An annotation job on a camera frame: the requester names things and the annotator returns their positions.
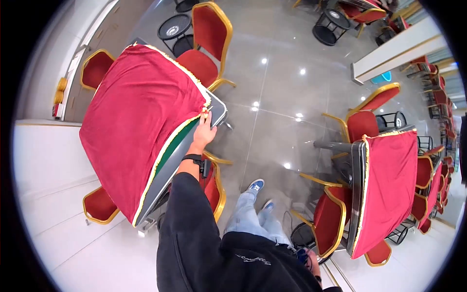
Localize light blue bin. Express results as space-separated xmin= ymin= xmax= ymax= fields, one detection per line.
xmin=370 ymin=71 xmax=392 ymax=84

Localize red gold-fringed tablecloth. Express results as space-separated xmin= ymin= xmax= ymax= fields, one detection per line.
xmin=350 ymin=128 xmax=419 ymax=260
xmin=79 ymin=42 xmax=213 ymax=225

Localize black round side table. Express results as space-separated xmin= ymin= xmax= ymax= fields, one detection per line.
xmin=375 ymin=111 xmax=408 ymax=130
xmin=386 ymin=223 xmax=410 ymax=245
xmin=290 ymin=222 xmax=317 ymax=251
xmin=174 ymin=0 xmax=200 ymax=14
xmin=157 ymin=13 xmax=195 ymax=58
xmin=312 ymin=8 xmax=352 ymax=47

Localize white partition wall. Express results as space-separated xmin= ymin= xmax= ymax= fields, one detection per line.
xmin=350 ymin=16 xmax=448 ymax=85

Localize person's right hand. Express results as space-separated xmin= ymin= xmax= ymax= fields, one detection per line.
xmin=305 ymin=250 xmax=322 ymax=278

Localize yellow round wall fittings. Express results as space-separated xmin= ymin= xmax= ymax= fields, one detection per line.
xmin=54 ymin=77 xmax=68 ymax=105

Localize person's legs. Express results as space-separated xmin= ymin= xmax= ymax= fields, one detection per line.
xmin=223 ymin=178 xmax=292 ymax=246

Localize row of tables and chairs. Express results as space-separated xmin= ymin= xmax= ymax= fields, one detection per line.
xmin=401 ymin=55 xmax=459 ymax=235

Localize red gold-framed chair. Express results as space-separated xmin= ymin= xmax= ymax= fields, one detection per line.
xmin=80 ymin=48 xmax=117 ymax=91
xmin=337 ymin=0 xmax=387 ymax=39
xmin=82 ymin=186 xmax=121 ymax=225
xmin=364 ymin=239 xmax=393 ymax=267
xmin=199 ymin=149 xmax=234 ymax=223
xmin=175 ymin=1 xmax=237 ymax=92
xmin=290 ymin=173 xmax=353 ymax=259
xmin=321 ymin=82 xmax=401 ymax=144
xmin=410 ymin=155 xmax=435 ymax=223

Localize person's left hand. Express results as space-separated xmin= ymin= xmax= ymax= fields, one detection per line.
xmin=192 ymin=110 xmax=218 ymax=150

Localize grey green-topped game table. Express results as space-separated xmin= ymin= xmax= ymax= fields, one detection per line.
xmin=132 ymin=89 xmax=229 ymax=230

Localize person's body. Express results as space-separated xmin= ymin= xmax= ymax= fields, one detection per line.
xmin=156 ymin=219 xmax=325 ymax=292

